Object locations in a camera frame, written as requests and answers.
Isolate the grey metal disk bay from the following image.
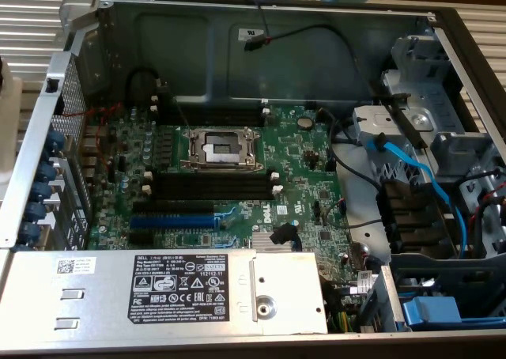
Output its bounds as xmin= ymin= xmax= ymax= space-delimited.
xmin=381 ymin=34 xmax=506 ymax=257

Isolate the grey metal PC case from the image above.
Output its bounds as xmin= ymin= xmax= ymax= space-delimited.
xmin=0 ymin=0 xmax=506 ymax=354

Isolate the black wire plug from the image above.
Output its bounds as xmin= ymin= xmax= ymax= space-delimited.
xmin=269 ymin=223 xmax=298 ymax=246

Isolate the yellow green wire bundle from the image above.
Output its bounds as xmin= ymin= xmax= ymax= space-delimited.
xmin=327 ymin=309 xmax=357 ymax=334

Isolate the white QR code sticker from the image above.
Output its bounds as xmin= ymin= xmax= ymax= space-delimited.
xmin=55 ymin=257 xmax=97 ymax=275

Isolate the silver disk bracket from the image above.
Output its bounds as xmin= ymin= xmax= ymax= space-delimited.
xmin=353 ymin=104 xmax=438 ymax=146

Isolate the silver power supply unit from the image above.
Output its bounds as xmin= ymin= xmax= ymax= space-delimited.
xmin=0 ymin=248 xmax=329 ymax=336

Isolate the short black expansion slot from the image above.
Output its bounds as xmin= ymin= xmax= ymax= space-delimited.
xmin=126 ymin=230 xmax=156 ymax=246

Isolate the black looped wire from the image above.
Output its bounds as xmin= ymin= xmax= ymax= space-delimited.
xmin=124 ymin=66 xmax=161 ymax=107

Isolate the blue plastic slot clip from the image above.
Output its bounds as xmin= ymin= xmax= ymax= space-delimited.
xmin=31 ymin=181 xmax=53 ymax=202
xmin=26 ymin=201 xmax=47 ymax=222
xmin=38 ymin=163 xmax=59 ymax=183
xmin=19 ymin=221 xmax=43 ymax=244
xmin=45 ymin=130 xmax=66 ymax=154

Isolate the long black expansion slot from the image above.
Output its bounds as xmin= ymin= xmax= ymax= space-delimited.
xmin=132 ymin=199 xmax=217 ymax=216

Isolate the blue SATA wire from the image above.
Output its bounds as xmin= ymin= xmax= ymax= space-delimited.
xmin=365 ymin=136 xmax=470 ymax=257

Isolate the silver chipset heatsink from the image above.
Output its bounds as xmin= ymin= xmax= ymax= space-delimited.
xmin=251 ymin=232 xmax=304 ymax=253

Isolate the black power supply label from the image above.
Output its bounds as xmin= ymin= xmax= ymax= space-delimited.
xmin=126 ymin=253 xmax=230 ymax=323

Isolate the green Dell motherboard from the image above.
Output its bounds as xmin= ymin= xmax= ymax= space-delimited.
xmin=81 ymin=104 xmax=357 ymax=257

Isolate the blue plastic latch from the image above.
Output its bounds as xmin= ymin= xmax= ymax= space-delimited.
xmin=401 ymin=295 xmax=463 ymax=331

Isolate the silver CPU socket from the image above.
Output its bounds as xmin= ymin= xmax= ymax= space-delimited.
xmin=179 ymin=126 xmax=266 ymax=175

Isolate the white case sticker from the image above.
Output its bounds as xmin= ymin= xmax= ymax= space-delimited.
xmin=236 ymin=25 xmax=265 ymax=43

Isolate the thin red wire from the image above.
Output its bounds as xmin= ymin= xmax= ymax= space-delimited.
xmin=62 ymin=100 xmax=124 ymax=168

